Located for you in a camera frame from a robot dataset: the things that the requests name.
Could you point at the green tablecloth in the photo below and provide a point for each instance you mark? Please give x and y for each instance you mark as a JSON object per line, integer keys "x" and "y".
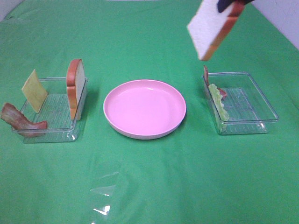
{"x": 192, "y": 176}

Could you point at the clear plastic tray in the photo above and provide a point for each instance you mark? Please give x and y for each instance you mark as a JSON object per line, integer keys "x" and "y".
{"x": 249, "y": 110}
{"x": 55, "y": 111}

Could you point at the bacon strip from tray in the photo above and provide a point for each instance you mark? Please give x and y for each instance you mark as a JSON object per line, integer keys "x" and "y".
{"x": 206, "y": 78}

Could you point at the upright bread slice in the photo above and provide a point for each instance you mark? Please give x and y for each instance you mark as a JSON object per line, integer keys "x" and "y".
{"x": 75, "y": 80}

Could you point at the pink round plate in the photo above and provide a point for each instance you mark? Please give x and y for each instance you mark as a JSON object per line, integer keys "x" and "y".
{"x": 144, "y": 109}

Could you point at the clear right plastic tray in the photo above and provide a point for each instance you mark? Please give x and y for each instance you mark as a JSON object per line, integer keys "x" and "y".
{"x": 249, "y": 110}

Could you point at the clear plastic wrap sheet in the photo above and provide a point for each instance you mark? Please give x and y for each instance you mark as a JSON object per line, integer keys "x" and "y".
{"x": 101, "y": 193}

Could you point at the green lettuce leaf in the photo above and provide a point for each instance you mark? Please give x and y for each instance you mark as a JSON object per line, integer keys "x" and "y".
{"x": 221, "y": 114}

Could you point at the white bread slice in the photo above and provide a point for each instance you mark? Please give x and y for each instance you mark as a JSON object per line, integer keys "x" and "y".
{"x": 208, "y": 28}

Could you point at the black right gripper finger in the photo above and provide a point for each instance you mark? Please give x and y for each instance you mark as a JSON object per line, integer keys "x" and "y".
{"x": 223, "y": 4}
{"x": 246, "y": 1}

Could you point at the clear left plastic tray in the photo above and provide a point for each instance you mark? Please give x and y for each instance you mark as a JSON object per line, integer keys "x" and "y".
{"x": 55, "y": 111}

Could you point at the bacon strip on left tray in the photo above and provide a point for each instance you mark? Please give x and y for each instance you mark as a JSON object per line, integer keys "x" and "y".
{"x": 17, "y": 120}

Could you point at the yellow cheese slice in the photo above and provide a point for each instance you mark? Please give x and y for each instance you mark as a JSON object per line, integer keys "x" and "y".
{"x": 34, "y": 91}

